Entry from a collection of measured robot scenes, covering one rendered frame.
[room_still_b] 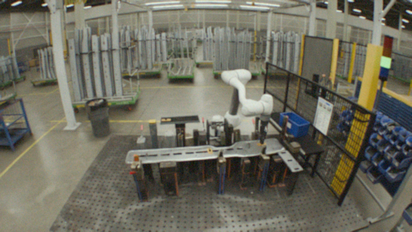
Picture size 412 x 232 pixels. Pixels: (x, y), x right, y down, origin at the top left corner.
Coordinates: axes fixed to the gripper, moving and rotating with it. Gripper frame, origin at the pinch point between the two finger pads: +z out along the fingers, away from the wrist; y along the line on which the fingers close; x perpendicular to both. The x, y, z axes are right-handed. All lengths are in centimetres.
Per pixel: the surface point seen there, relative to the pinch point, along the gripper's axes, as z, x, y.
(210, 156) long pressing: 6.0, -47.6, 7.9
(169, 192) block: 32, -83, 18
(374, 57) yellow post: -85, 58, 51
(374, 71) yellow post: -76, 60, 53
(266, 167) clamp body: 11.0, -5.0, 24.9
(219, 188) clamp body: 29, -42, 21
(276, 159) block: 7.9, 6.7, 19.4
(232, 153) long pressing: 5.9, -28.1, 6.0
